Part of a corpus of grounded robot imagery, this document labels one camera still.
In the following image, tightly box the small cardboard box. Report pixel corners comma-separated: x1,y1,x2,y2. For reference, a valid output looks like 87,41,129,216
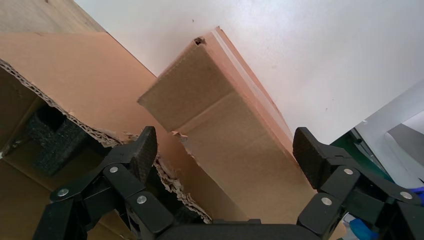
137,26,347,240

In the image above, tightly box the large open cardboard box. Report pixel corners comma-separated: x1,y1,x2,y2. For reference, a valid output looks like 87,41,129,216
0,31,249,240

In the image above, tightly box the dark grey foam block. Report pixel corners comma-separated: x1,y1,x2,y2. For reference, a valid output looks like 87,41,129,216
26,105,100,176

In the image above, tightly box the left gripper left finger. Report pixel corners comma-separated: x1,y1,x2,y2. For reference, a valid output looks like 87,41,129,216
33,125,175,240

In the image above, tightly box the blue plastic part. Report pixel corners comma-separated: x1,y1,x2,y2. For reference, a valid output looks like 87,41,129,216
348,217,379,240

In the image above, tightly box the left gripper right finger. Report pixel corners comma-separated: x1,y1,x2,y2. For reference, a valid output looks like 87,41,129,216
292,126,424,240

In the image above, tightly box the white robot base body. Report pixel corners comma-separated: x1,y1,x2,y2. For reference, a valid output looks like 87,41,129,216
385,110,424,190

